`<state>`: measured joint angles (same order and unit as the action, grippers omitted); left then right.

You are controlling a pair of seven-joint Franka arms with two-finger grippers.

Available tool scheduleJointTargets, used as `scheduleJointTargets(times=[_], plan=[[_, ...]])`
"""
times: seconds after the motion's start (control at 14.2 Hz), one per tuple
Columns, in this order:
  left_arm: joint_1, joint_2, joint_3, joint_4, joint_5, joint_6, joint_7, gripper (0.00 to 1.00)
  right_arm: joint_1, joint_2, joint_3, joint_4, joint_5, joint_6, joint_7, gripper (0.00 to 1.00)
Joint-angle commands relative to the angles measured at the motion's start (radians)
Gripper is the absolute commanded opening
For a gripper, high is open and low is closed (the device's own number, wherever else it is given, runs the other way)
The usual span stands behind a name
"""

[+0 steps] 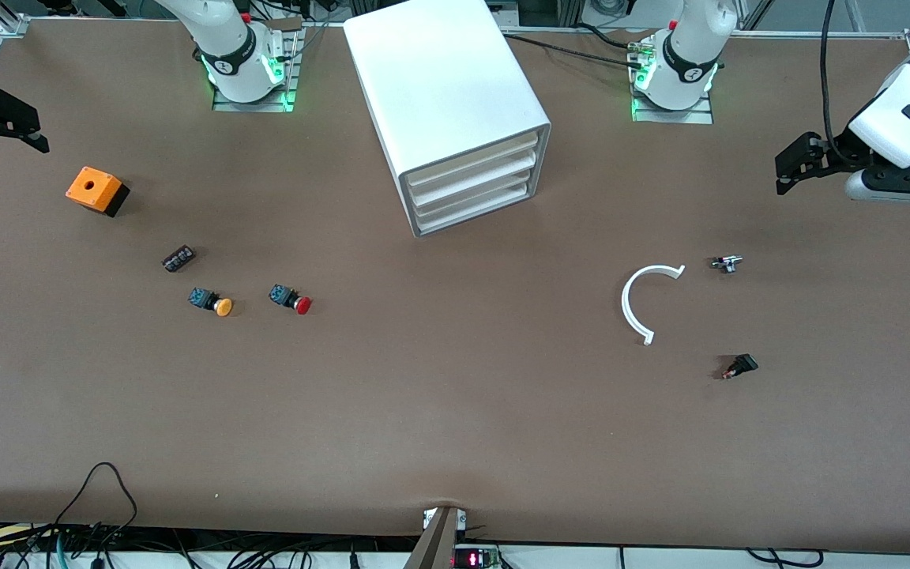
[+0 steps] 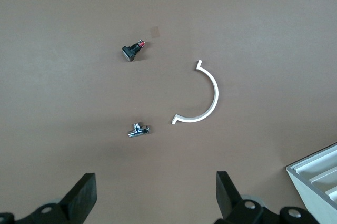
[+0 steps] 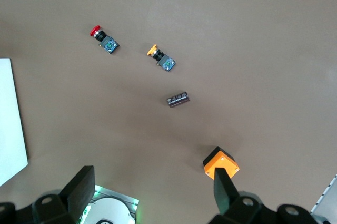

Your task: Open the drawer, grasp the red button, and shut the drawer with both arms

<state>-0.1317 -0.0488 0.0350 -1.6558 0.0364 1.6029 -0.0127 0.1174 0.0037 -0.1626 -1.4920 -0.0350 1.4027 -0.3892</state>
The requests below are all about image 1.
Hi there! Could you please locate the device with red display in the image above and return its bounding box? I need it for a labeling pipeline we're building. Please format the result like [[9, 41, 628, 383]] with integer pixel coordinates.
[[453, 545, 502, 569]]

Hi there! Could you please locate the white drawer cabinet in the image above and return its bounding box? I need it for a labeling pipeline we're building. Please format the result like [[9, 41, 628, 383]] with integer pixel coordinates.
[[343, 0, 552, 239]]

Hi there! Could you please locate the black looped cable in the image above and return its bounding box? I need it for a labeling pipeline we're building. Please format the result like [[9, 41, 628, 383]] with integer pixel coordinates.
[[55, 462, 140, 546]]

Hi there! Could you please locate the red mushroom push button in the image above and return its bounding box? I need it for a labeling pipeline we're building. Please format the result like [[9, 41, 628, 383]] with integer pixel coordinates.
[[269, 283, 314, 317]]

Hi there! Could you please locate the white curved plastic arc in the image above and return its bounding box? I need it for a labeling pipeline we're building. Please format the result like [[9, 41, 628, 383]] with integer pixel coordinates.
[[621, 264, 686, 346]]

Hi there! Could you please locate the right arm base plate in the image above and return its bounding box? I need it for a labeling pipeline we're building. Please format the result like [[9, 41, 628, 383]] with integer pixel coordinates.
[[212, 28, 306, 113]]

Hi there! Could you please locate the brown camera stand post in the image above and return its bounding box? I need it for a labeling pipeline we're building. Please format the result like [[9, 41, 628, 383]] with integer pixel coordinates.
[[404, 506, 461, 569]]

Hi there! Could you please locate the yellow mushroom push button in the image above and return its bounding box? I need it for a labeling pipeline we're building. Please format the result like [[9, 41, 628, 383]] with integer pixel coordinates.
[[188, 288, 234, 318]]

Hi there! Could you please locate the small black rocker switch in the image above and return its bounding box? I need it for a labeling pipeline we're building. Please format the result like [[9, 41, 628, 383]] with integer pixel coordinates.
[[722, 353, 759, 381]]

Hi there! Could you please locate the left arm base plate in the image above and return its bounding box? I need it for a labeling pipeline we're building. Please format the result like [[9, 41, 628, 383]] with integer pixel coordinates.
[[630, 36, 715, 125]]

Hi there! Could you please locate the orange button enclosure box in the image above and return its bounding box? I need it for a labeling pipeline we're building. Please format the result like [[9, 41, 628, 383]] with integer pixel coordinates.
[[66, 166, 131, 218]]

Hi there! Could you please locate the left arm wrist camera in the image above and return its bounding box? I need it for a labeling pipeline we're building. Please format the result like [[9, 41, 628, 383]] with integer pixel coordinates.
[[844, 144, 910, 208]]

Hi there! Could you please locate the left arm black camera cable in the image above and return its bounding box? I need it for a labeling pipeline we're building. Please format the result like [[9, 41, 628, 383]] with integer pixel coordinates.
[[818, 0, 859, 163]]

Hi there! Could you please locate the long black base cable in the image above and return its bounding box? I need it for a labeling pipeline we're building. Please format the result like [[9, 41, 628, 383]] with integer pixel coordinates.
[[502, 32, 645, 69]]

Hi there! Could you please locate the white post bracket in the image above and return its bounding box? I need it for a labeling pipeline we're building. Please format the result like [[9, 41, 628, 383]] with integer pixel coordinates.
[[422, 507, 468, 532]]

